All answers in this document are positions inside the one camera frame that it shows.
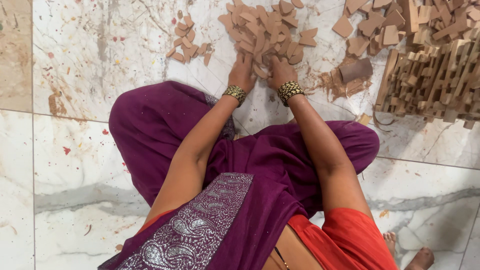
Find person's left hand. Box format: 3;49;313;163
227;52;259;95

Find person's right hand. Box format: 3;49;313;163
266;55;299;91

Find curved wooden cutout piece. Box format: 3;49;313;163
253;63;270;80

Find gold beaded bangles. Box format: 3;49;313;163
277;80;305;107
222;85;247;108

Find large pile of wooden cutouts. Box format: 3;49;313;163
218;0;319;72

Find small pile of wooden cutouts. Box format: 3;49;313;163
166;10;215;67

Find sawdust heap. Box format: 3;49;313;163
305;56;374;102

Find brown sandpaper roll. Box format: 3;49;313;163
339;57;374;84

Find heap of square wooden offcuts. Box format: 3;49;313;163
332;0;407;58

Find purple sari with silver border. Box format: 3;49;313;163
98;80;380;270

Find stack of notched wooden frames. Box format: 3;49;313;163
375;37;480;130

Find red blouse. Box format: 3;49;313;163
136;207;399;270

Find black cord necklace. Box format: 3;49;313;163
273;246;290;270

